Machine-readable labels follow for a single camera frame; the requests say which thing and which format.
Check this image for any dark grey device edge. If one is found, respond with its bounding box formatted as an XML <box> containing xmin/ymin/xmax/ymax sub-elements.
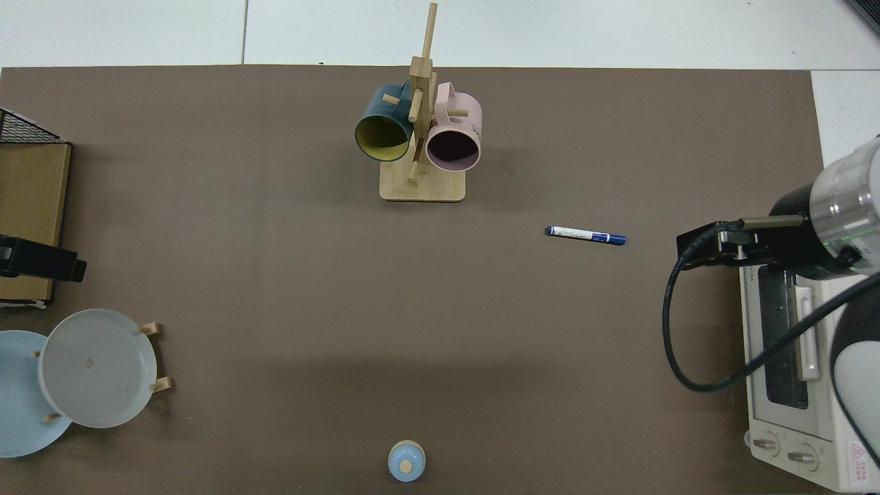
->
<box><xmin>844</xmin><ymin>0</ymin><xmax>880</xmax><ymax>35</ymax></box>

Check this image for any wire basket with wooden floor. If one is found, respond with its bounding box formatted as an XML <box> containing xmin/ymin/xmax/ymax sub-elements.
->
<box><xmin>0</xmin><ymin>108</ymin><xmax>73</xmax><ymax>308</ymax></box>

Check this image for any wooden cup stand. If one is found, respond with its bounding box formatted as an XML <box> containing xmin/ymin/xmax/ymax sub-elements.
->
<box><xmin>379</xmin><ymin>2</ymin><xmax>470</xmax><ymax>203</ymax></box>

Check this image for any pale toaster oven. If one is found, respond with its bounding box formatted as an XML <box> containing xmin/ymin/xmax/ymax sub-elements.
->
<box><xmin>739</xmin><ymin>263</ymin><xmax>880</xmax><ymax>493</ymax></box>

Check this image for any small blue round bell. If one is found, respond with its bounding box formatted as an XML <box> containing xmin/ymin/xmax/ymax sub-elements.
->
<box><xmin>387</xmin><ymin>440</ymin><xmax>427</xmax><ymax>483</ymax></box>

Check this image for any wooden plate rack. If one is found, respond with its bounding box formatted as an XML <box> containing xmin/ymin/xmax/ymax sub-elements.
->
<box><xmin>32</xmin><ymin>322</ymin><xmax>173</xmax><ymax>421</ymax></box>

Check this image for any pink mug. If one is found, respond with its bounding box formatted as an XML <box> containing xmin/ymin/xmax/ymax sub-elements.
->
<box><xmin>425</xmin><ymin>82</ymin><xmax>483</xmax><ymax>173</ymax></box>

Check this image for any blue and white marker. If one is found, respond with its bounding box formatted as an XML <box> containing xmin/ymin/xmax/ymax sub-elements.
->
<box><xmin>545</xmin><ymin>225</ymin><xmax>627</xmax><ymax>247</ymax></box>

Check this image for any grey plate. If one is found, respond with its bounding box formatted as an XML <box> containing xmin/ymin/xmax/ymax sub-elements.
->
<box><xmin>38</xmin><ymin>309</ymin><xmax>158</xmax><ymax>429</ymax></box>

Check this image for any light blue plate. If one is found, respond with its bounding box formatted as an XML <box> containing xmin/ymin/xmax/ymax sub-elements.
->
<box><xmin>0</xmin><ymin>330</ymin><xmax>73</xmax><ymax>459</ymax></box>

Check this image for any brown table cloth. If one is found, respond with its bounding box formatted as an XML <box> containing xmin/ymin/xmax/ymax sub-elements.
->
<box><xmin>0</xmin><ymin>65</ymin><xmax>833</xmax><ymax>495</ymax></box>

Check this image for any dark teal mug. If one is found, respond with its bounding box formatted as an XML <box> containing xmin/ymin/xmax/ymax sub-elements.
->
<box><xmin>354</xmin><ymin>81</ymin><xmax>415</xmax><ymax>163</ymax></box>

